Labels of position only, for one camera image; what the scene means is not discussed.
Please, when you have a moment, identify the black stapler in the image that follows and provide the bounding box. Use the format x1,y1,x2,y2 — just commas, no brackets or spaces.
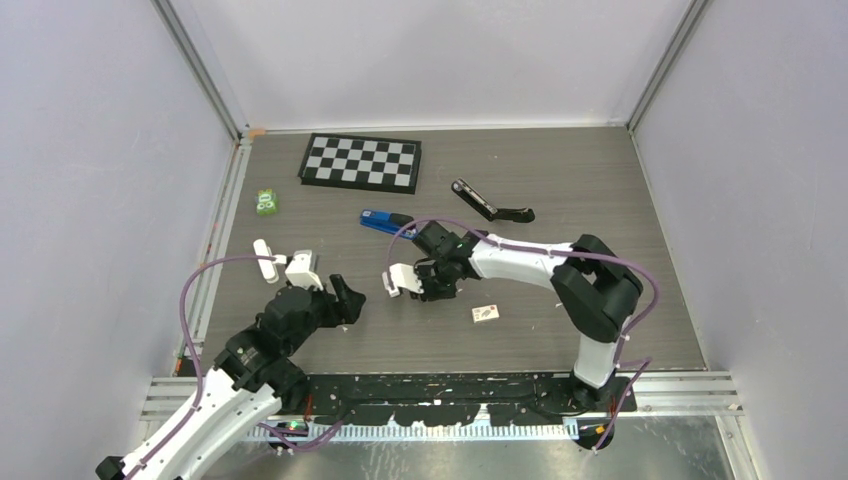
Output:
451,178,536,224

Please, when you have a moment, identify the white stapler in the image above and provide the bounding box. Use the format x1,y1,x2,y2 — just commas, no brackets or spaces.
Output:
253,239,279,284

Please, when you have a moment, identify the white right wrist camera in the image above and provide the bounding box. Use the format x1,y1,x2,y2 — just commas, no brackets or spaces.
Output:
381,263,424,298

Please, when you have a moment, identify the slotted cable duct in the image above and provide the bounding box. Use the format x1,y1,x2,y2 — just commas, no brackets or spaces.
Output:
245,421,598,444

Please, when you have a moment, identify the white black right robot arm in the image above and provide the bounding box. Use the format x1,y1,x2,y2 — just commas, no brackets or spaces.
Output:
384,221,644,411

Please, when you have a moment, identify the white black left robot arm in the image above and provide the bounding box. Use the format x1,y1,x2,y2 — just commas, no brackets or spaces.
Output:
95,274,366,479

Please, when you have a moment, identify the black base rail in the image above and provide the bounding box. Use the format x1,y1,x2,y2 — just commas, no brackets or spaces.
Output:
280,373,637,427

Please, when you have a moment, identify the white staple box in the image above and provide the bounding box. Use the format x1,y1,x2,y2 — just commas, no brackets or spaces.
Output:
472,304,500,324

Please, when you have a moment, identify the blue stapler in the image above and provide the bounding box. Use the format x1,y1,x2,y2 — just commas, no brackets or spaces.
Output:
359,209,418,240

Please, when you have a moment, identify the green toy block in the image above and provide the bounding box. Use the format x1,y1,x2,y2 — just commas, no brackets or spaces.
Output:
255,189,279,216

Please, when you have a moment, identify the black white chessboard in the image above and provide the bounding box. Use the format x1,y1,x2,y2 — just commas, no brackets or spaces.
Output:
298,133,423,195

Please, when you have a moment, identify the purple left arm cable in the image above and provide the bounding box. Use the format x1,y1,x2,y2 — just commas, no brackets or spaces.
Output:
122,254,346,480

